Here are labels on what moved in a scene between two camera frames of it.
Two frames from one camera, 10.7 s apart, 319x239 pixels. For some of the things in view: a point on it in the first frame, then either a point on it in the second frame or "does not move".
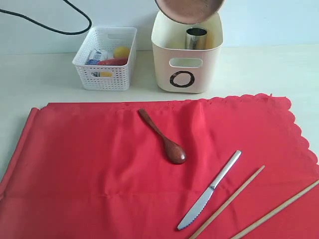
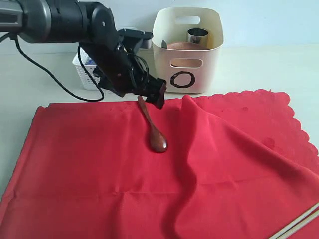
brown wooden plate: [189, 12] → [186, 62]
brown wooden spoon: [176, 153] → [158, 140]
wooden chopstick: [225, 205] → [275, 236]
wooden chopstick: [276, 209] → [287, 234]
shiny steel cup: [196, 39] does not move
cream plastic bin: [177, 69] does not move
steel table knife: [198, 208] → [164, 45]
